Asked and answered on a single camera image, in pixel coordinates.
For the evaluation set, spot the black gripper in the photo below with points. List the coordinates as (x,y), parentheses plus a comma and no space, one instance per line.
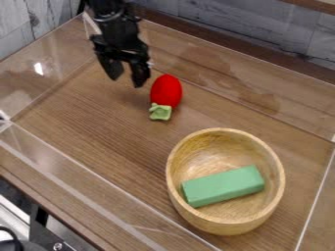
(118,44)

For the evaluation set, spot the red plush strawberry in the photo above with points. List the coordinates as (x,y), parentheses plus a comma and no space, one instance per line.
(166,96)

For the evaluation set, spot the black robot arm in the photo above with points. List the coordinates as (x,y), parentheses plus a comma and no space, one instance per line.
(118,44)

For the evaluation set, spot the wooden bowl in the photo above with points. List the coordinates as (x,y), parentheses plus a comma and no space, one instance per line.
(215,150)

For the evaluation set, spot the green rectangular block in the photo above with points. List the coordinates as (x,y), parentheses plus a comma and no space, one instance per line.
(219,187)

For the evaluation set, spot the clear acrylic tray enclosure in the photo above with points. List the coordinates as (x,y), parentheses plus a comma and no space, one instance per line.
(83,151)

